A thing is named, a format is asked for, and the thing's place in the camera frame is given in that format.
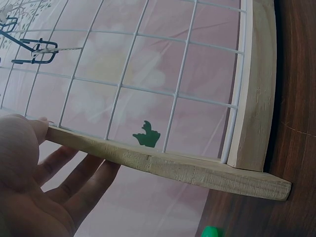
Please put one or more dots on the thin silver metal piece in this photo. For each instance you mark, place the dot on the thin silver metal piece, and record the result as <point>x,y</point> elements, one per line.
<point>64,50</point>

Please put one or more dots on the green plastic object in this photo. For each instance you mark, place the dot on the green plastic object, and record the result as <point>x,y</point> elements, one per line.
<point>211,232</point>

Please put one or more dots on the person's left hand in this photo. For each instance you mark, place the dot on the person's left hand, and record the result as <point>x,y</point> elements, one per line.
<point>27,197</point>

